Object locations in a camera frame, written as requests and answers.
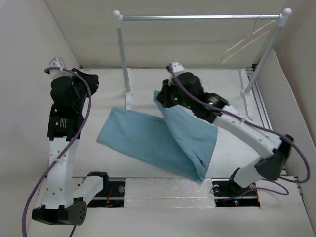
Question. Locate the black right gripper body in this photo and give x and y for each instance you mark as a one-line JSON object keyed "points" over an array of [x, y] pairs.
{"points": [[172, 96]]}

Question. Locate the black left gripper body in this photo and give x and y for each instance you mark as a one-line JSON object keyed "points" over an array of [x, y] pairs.
{"points": [[84, 91]]}

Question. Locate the light blue trousers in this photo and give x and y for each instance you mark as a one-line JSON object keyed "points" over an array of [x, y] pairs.
{"points": [[176, 142]]}

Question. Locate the cream plastic clothes hanger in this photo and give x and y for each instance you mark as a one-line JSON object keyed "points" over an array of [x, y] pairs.
{"points": [[244, 43]]}

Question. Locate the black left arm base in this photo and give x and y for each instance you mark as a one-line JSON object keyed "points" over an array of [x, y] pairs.
{"points": [[112, 198]]}

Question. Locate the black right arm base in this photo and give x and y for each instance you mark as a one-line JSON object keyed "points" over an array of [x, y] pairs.
{"points": [[227, 195]]}

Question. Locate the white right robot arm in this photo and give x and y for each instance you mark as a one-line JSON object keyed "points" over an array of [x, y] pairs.
{"points": [[193, 115]]}

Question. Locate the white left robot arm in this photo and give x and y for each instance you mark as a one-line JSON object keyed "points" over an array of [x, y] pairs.
{"points": [[63, 204]]}

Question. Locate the white metal clothes rack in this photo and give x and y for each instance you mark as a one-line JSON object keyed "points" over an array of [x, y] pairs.
{"points": [[246, 92]]}

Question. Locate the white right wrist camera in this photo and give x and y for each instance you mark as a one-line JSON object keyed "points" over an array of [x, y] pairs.
{"points": [[175, 68]]}

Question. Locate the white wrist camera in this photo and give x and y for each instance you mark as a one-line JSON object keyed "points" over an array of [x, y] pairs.
{"points": [[175, 68], [56, 65]]}

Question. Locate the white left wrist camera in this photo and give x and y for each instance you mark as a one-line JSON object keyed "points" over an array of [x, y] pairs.
{"points": [[56, 65]]}

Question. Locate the aluminium side rail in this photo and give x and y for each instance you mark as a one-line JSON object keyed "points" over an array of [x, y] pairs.
{"points": [[265, 121]]}

